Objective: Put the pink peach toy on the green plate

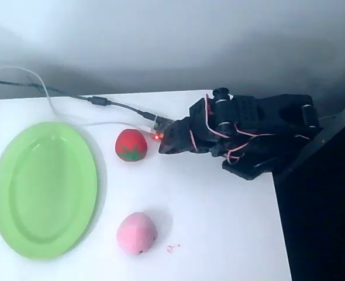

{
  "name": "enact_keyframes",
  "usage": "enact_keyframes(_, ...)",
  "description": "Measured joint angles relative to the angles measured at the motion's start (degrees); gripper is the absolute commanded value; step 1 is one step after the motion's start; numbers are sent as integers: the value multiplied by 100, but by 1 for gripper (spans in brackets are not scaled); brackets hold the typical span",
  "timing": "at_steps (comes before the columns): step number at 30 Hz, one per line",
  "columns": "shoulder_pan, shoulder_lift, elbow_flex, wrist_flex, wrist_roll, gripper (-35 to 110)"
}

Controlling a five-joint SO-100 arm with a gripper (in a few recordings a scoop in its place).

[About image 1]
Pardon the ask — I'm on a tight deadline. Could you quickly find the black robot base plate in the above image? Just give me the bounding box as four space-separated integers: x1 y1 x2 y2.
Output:
221 154 293 181

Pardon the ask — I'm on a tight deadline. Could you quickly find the red white servo wire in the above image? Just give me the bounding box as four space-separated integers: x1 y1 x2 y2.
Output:
224 133 276 165
189 92 237 153

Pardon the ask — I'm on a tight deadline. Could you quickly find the pink plush peach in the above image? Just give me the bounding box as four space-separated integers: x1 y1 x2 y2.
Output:
116 212 158 256

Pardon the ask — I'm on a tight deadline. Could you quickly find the black side furniture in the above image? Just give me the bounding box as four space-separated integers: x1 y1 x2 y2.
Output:
273 96 345 281

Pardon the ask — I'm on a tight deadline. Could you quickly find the green oval plate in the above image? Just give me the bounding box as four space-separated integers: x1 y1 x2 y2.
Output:
0 121 108 260

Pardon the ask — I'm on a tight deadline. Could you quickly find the controller board with red light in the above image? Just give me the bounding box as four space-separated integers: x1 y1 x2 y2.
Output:
144 115 174 142

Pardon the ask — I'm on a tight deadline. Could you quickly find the red plush strawberry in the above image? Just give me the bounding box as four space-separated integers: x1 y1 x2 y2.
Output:
115 128 149 162

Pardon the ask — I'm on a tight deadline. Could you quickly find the white cable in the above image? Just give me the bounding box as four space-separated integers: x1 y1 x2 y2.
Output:
0 66 151 133

